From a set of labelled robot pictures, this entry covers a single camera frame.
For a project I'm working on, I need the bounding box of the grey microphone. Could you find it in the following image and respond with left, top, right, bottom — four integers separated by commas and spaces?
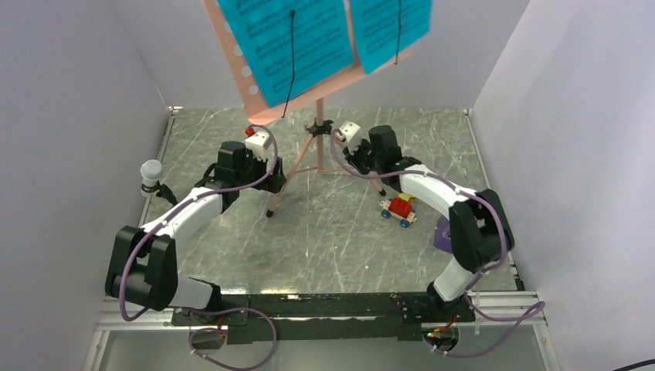
140, 159, 172, 198

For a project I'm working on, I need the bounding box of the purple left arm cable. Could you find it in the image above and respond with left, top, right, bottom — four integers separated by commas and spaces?
117, 124, 280, 371

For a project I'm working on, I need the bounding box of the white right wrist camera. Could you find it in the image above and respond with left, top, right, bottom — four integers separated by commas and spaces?
336, 121, 363, 147

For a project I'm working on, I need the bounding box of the red wooden toy car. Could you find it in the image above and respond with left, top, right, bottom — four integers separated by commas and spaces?
380, 192, 417, 228

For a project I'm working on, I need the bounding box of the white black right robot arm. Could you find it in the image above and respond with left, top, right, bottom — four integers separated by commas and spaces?
331, 122, 514, 321

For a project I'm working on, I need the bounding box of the blue sheet music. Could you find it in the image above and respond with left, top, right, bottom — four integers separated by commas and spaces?
218, 0, 355, 107
350, 0, 433, 74

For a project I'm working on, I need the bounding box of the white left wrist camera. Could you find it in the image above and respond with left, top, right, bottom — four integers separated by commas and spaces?
244, 128, 272, 162

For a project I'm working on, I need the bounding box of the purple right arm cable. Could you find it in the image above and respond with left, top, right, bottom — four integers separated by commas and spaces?
328, 128, 547, 359

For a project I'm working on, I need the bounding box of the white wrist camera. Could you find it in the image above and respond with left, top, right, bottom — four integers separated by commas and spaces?
244, 128, 272, 162
336, 121, 363, 147

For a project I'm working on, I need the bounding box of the aluminium frame rail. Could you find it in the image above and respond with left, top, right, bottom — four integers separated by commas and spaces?
81, 292, 562, 371

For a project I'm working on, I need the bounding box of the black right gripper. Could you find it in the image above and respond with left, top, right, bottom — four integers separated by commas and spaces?
344, 137, 384, 177

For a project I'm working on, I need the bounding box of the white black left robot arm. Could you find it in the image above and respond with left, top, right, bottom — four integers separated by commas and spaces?
104, 141, 287, 325

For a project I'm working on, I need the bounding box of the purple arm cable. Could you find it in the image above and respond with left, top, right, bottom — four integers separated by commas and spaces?
328, 128, 547, 359
117, 124, 280, 371

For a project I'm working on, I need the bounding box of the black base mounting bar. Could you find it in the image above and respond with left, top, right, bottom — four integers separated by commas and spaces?
171, 291, 475, 345

